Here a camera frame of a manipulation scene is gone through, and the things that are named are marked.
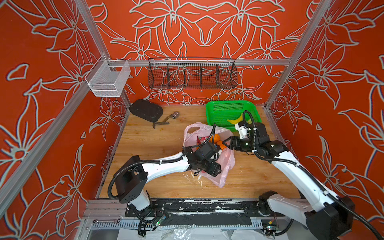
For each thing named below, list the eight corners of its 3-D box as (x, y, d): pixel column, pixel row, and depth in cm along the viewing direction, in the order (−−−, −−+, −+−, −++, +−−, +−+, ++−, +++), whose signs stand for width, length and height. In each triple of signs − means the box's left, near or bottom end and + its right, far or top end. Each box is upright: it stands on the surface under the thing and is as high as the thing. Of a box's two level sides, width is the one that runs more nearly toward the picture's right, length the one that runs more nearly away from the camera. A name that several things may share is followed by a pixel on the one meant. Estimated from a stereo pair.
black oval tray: (129, 113, 117) (126, 108, 112) (142, 102, 125) (140, 97, 120) (152, 125, 109) (150, 120, 104) (164, 113, 117) (163, 107, 112)
